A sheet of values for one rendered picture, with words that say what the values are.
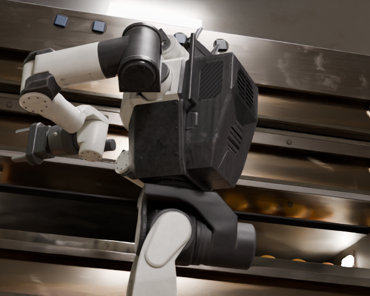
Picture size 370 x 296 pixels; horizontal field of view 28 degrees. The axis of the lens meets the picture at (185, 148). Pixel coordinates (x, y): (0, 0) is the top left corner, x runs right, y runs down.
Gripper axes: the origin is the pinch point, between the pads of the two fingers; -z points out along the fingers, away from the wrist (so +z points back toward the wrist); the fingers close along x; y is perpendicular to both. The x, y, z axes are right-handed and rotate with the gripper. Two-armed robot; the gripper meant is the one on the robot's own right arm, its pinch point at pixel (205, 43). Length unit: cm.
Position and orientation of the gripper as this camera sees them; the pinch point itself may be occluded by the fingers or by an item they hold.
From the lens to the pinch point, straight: 241.4
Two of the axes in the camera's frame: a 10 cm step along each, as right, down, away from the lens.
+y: -5.6, 1.6, 8.1
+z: -4.4, 7.8, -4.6
